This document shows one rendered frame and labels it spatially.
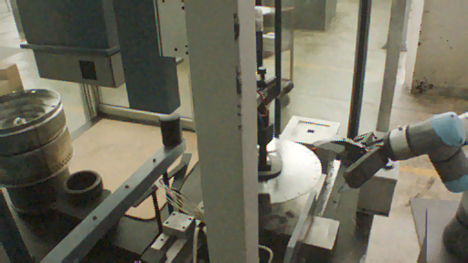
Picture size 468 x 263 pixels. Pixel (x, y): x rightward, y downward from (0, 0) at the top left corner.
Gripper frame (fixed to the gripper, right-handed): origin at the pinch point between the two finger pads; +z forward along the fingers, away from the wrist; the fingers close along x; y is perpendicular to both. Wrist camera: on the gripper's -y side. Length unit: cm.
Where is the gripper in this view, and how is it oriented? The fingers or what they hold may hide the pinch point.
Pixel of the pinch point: (324, 169)
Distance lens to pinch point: 104.4
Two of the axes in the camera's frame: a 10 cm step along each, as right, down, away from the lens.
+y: 5.6, -4.2, 7.1
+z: -6.7, 2.8, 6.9
